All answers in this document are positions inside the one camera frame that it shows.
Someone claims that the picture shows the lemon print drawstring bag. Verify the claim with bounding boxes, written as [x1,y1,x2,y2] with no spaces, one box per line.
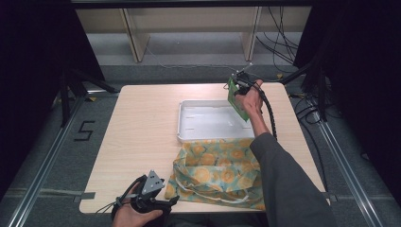
[164,137,268,211]

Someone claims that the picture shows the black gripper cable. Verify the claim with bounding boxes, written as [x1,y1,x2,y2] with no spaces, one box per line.
[94,174,148,218]

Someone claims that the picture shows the black floor cables by rail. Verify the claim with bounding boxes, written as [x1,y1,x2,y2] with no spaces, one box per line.
[288,92,330,193]

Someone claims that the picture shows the light wooden shelf unit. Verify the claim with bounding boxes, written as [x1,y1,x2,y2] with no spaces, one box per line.
[75,5,313,63]

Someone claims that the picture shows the metal floor rail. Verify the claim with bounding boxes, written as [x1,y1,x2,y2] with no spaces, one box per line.
[314,120,385,227]
[7,90,121,227]

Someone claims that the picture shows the person's right hand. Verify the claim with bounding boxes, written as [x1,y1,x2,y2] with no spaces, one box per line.
[235,79,265,120]

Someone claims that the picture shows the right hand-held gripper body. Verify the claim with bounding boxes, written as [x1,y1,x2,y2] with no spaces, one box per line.
[231,69,255,96]

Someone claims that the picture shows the black curtain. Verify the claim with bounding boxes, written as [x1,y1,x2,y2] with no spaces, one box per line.
[0,0,106,193]
[292,0,401,207]

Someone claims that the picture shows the bundle of black floor cables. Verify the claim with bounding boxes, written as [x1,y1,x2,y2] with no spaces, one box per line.
[255,6,301,66]

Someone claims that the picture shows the white plastic tray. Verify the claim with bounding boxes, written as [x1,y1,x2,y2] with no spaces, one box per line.
[176,99,255,144]

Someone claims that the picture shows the person's left hand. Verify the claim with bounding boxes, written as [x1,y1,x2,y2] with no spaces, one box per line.
[111,184,164,227]

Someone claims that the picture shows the black metal stand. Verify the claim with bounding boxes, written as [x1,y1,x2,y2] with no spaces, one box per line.
[279,61,329,123]
[59,66,120,128]

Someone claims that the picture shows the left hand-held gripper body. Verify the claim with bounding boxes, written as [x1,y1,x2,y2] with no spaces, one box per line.
[130,169,173,216]

